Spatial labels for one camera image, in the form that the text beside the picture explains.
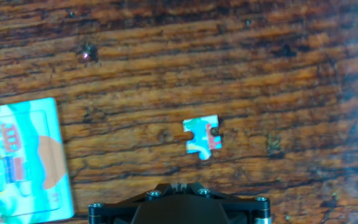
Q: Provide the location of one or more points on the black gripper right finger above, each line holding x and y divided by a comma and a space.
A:
244, 208

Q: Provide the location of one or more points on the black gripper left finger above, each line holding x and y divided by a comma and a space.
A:
117, 208

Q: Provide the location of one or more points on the puzzle piece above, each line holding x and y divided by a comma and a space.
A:
201, 133

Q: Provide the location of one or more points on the car picture puzzle board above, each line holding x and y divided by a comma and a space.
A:
30, 155

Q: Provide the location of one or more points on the wood grain mat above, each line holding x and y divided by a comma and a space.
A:
197, 62

